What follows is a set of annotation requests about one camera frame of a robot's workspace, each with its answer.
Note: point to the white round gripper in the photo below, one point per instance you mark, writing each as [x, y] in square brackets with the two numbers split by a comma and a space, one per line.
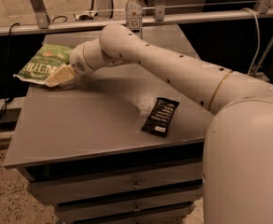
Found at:
[77, 60]

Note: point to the green jalapeno chip bag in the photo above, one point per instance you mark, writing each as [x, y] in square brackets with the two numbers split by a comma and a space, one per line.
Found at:
[40, 69]

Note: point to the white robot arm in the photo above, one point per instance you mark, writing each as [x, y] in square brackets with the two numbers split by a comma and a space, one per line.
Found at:
[237, 159]

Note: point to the clear plastic water bottle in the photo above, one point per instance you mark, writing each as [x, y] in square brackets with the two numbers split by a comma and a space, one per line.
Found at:
[134, 17]

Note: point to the white power strip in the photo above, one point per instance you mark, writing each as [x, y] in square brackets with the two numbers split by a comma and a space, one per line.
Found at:
[85, 16]

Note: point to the grey drawer cabinet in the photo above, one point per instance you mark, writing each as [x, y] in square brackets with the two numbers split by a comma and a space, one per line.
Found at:
[92, 127]

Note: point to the black snack bar wrapper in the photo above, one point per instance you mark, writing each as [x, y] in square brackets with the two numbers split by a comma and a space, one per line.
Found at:
[160, 117]

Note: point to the top grey drawer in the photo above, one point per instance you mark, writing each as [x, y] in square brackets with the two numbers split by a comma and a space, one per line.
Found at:
[64, 191]

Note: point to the grey drawer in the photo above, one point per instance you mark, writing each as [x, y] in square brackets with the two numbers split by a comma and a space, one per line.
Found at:
[64, 191]
[127, 203]
[146, 215]

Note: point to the middle grey drawer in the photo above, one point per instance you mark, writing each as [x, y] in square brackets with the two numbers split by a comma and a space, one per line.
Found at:
[127, 203]

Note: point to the bottom grey drawer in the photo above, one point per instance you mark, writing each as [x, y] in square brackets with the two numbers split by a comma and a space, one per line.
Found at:
[146, 215]

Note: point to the metal guard rail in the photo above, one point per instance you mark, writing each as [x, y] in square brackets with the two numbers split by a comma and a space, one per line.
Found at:
[29, 17]

